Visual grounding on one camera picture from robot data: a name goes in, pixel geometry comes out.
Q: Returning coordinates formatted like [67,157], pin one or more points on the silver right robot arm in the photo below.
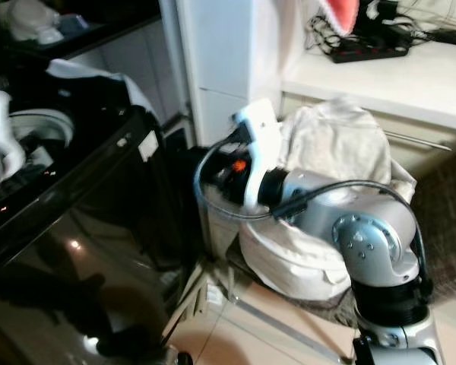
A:
[366,237]

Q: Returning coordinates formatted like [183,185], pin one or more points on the white cloth on washer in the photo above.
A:
[76,70]

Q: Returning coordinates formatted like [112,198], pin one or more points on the white laundry bag liner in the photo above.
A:
[289,262]

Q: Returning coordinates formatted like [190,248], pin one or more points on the silver floor rail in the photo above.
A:
[296,323]

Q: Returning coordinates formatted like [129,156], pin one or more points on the small blue-grey item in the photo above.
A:
[72,23]

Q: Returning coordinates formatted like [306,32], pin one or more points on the white cabinet with counter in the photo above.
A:
[357,84]

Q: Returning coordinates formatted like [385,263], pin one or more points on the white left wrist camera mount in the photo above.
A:
[0,137]

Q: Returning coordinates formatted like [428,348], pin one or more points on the dark countertop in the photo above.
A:
[121,15]

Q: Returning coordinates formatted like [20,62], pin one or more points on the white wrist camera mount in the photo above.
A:
[262,133]
[0,137]

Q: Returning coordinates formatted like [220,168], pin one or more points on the black top-load washing machine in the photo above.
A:
[91,228]

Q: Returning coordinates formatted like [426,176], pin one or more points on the pink cloth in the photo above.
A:
[340,14]

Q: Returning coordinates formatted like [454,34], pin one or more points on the black power strip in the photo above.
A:
[372,48]

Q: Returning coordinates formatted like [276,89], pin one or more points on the beige garment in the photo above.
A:
[330,141]

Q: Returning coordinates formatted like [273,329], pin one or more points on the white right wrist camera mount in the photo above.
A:
[262,133]

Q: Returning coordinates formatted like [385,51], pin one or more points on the white crumpled item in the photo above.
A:
[32,19]

